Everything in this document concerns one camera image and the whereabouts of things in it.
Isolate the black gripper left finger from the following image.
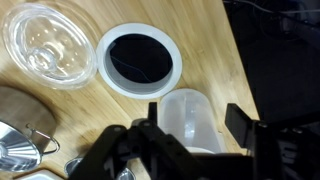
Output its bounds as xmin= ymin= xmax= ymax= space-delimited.
xmin=148 ymin=102 xmax=157 ymax=122

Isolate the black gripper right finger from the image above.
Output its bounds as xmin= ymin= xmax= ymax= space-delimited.
xmin=225 ymin=103 xmax=256 ymax=149

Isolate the white mug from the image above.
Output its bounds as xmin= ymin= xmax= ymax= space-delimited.
xmin=158 ymin=89 xmax=227 ymax=154

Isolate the small silver pan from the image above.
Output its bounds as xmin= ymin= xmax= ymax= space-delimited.
xmin=63 ymin=157 xmax=136 ymax=180

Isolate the clear glass lid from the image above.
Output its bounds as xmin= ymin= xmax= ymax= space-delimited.
xmin=2 ymin=3 xmax=97 ymax=90

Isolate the white desk grommet ring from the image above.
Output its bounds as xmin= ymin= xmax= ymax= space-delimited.
xmin=95 ymin=22 xmax=183 ymax=100

